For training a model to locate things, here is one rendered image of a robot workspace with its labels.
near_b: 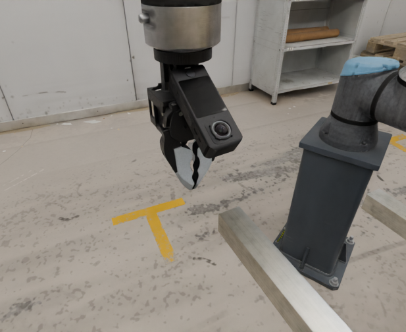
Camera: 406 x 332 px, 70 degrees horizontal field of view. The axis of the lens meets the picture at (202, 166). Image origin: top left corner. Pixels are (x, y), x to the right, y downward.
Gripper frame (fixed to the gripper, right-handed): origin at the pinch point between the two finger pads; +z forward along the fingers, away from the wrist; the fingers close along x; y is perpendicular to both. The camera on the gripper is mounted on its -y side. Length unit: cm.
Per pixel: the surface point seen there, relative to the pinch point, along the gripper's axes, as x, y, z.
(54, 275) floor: 36, 67, 83
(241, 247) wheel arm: 2.0, -15.2, -2.7
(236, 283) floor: -31, 25, 83
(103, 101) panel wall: -24, 223, 72
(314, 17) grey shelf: -243, 205, 18
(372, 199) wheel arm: -23.0, -14.7, 1.5
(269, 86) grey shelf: -170, 176, 69
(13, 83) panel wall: 38, 228, 47
